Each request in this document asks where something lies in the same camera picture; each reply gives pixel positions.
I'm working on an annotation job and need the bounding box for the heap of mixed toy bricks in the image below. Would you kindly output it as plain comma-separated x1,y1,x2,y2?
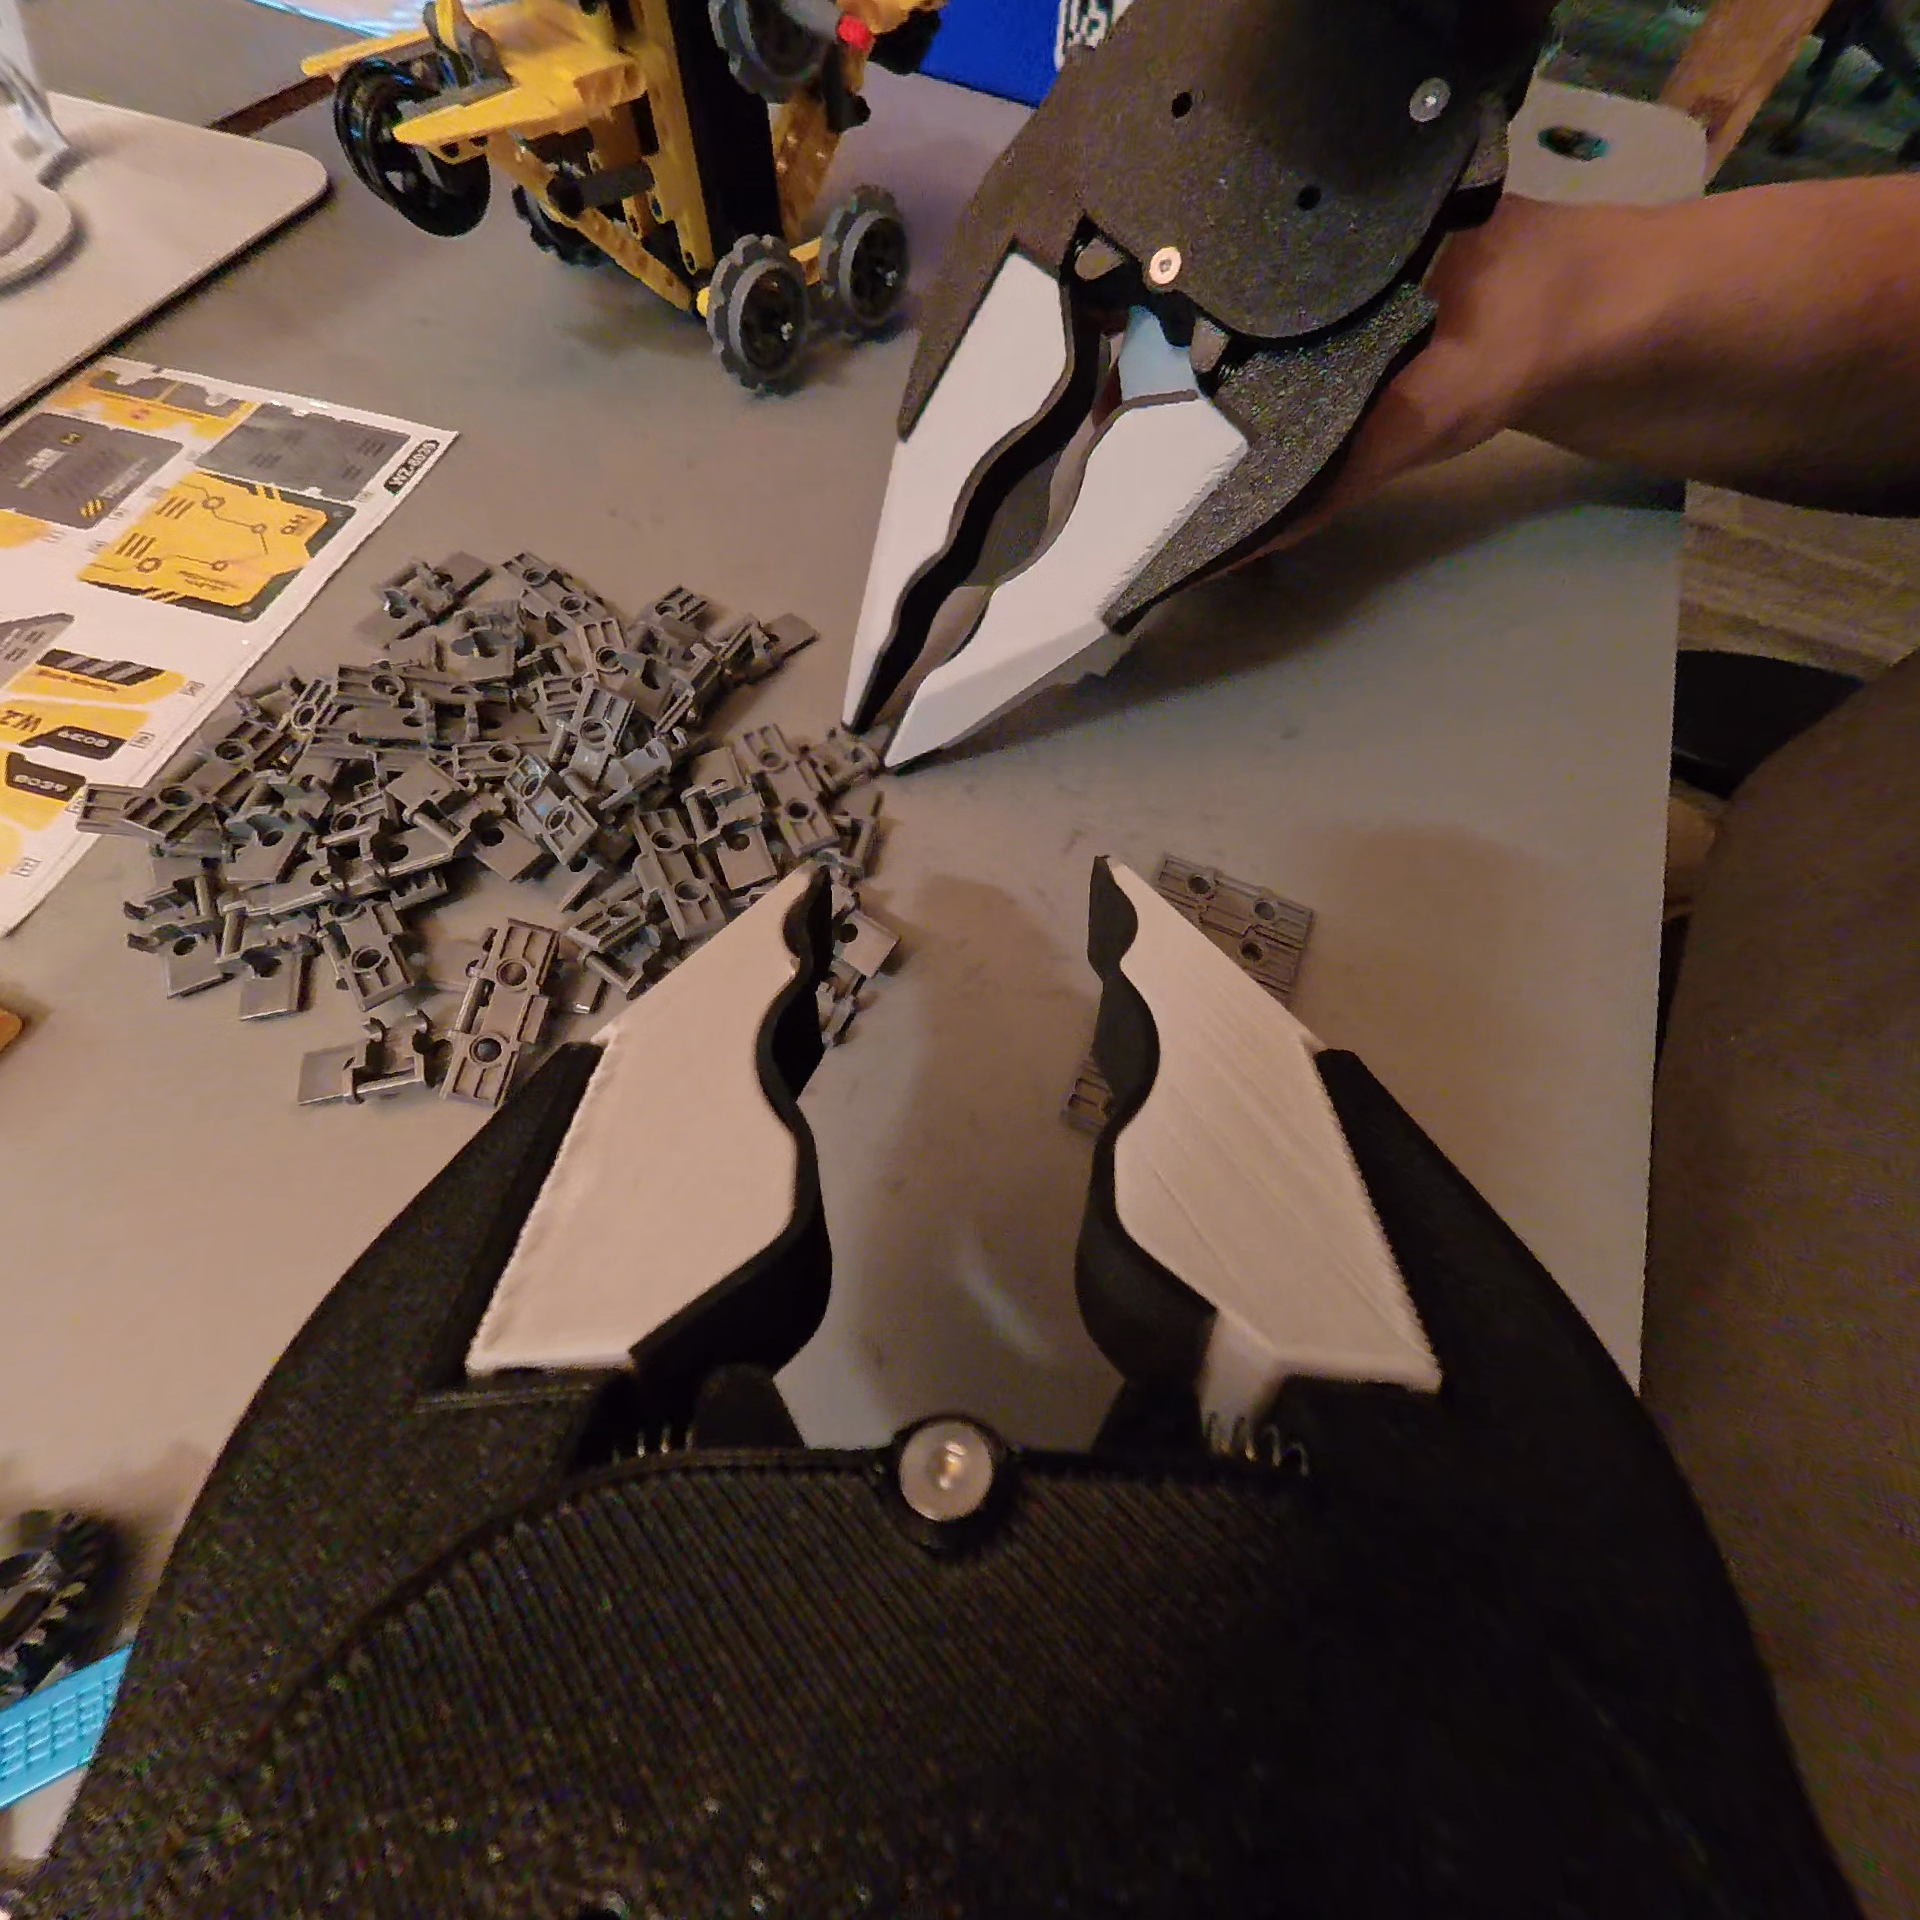
0,1506,134,1705

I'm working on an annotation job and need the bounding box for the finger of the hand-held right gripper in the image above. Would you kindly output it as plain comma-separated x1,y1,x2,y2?
839,252,1080,736
883,323,1252,775

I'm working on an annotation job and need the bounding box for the wooden post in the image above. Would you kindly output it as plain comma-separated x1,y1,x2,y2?
1656,0,1840,138

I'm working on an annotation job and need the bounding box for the yellow black toy brick vehicle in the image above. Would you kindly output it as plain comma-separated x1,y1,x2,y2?
300,0,947,400

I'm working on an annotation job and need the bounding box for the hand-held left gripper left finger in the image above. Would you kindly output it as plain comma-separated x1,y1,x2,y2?
463,861,839,1389

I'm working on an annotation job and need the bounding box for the person's right forearm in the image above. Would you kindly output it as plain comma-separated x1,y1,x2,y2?
1582,193,1920,521

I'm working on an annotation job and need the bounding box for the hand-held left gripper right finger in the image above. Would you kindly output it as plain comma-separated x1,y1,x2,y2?
1075,855,1444,1440

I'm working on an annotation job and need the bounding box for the assembled grey track strip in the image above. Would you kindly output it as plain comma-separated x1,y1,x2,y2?
1057,852,1319,1137

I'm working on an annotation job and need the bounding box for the yellow grey sticker sheet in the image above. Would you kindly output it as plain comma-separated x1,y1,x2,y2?
0,356,459,940

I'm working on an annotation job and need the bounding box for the pile of grey track links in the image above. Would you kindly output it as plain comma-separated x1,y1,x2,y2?
75,547,902,1113

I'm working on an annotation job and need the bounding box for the blue plastic bin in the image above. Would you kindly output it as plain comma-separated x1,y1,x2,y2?
918,0,1120,111

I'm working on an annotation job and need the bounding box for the person's right hand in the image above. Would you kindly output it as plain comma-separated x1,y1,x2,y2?
1228,193,1630,576

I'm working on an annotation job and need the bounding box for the white desk lamp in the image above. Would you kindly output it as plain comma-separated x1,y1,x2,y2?
0,47,331,423

